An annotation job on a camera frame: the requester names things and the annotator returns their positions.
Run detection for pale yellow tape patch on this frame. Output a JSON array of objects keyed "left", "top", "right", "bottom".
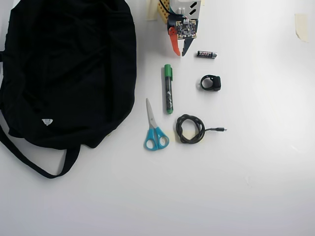
[{"left": 169, "top": 129, "right": 206, "bottom": 144}]

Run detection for yellow perforated block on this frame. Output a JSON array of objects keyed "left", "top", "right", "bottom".
[{"left": 156, "top": 0, "right": 173, "bottom": 25}]

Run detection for large beige tape piece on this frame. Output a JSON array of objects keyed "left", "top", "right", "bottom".
[{"left": 294, "top": 13, "right": 310, "bottom": 43}]

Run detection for beige tape strip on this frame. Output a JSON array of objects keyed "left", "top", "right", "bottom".
[{"left": 146, "top": 0, "right": 158, "bottom": 21}]

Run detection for green and black marker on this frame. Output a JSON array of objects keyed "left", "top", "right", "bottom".
[{"left": 162, "top": 64, "right": 175, "bottom": 116}]

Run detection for black AA battery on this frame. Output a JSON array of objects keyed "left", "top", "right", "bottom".
[{"left": 196, "top": 50, "right": 218, "bottom": 59}]

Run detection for black ring strap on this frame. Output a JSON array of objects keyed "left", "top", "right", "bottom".
[{"left": 198, "top": 75, "right": 221, "bottom": 92}]

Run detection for black fabric bag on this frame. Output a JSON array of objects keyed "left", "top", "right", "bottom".
[{"left": 0, "top": 0, "right": 137, "bottom": 179}]

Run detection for coiled black USB cable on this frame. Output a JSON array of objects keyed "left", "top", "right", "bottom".
[{"left": 176, "top": 114, "right": 228, "bottom": 145}]

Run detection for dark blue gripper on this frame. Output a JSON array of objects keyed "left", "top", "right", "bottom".
[{"left": 168, "top": 14, "right": 199, "bottom": 57}]

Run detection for black camera wire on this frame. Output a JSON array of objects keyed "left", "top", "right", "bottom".
[{"left": 158, "top": 0, "right": 188, "bottom": 19}]

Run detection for blue handled scissors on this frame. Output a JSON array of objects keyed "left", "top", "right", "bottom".
[{"left": 144, "top": 98, "right": 170, "bottom": 151}]

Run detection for bare camera circuit board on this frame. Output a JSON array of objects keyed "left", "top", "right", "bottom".
[{"left": 175, "top": 20, "right": 198, "bottom": 40}]

